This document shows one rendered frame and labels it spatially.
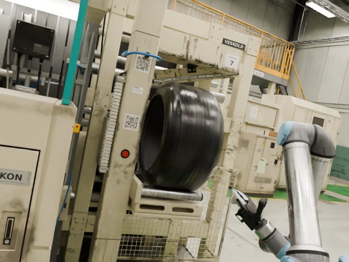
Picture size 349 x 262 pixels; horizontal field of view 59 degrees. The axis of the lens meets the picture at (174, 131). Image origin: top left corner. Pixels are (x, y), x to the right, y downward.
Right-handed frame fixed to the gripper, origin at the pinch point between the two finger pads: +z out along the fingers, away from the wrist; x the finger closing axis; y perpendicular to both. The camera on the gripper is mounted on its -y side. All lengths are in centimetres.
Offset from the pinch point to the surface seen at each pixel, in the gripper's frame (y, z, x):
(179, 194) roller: 20.6, 16.2, -9.7
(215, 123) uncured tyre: -15.9, 29.3, 1.8
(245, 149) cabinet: 217, 13, 425
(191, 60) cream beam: -13, 72, 38
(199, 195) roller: 18.4, 9.2, -1.1
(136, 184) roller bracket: 20.8, 32.1, -27.6
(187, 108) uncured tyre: -15.1, 42.4, -6.1
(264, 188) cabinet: 254, -70, 438
